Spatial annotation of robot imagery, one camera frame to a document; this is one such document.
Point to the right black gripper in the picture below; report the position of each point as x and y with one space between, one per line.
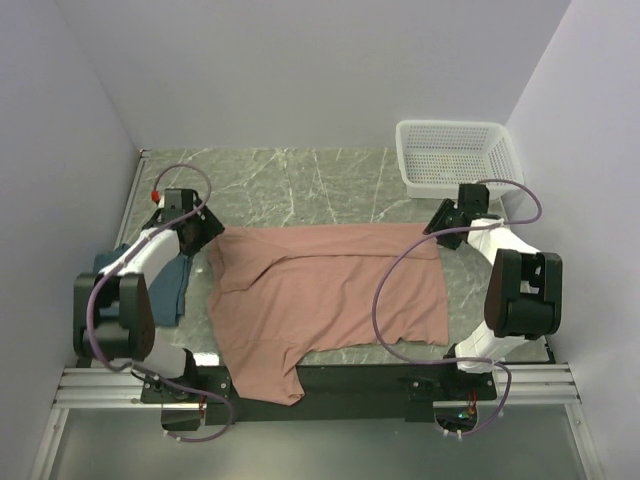
447 208

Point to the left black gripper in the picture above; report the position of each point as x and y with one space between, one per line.
211 227

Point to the pink t shirt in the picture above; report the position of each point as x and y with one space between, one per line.
281 293

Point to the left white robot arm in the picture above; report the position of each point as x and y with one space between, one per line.
137 288

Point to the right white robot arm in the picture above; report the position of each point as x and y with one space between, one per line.
524 295

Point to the white plastic basket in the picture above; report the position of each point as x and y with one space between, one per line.
436 156

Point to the folded blue t shirt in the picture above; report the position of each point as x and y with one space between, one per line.
166 293

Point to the black base beam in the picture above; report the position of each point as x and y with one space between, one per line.
358 392

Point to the aluminium frame rail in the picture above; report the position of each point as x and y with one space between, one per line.
98 388

